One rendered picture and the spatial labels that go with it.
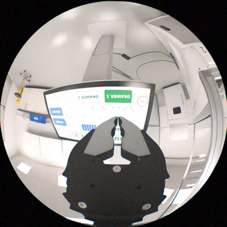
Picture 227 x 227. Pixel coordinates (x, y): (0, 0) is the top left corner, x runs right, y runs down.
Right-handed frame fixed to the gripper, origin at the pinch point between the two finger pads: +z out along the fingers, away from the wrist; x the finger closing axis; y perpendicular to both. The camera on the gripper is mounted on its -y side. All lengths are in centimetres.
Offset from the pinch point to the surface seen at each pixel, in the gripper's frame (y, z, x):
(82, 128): 15.1, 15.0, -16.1
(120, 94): -0.4, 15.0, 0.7
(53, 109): 5.3, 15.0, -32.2
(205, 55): -25.8, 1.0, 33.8
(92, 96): 0.2, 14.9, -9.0
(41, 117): 71, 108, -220
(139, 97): 0.5, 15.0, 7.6
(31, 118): 62, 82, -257
